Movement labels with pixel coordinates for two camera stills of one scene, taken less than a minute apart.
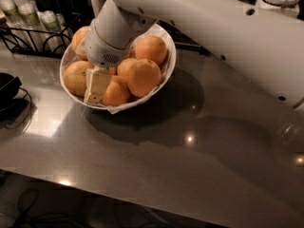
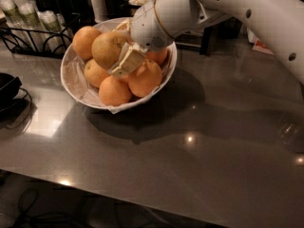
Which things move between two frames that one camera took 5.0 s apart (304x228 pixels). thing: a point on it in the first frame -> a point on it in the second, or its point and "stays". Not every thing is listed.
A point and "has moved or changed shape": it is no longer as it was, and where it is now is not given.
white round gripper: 101,50 -> 144,28
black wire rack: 50,43 stays
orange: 75,77 has moved or changed shape
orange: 143,77 stays
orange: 117,92 stays
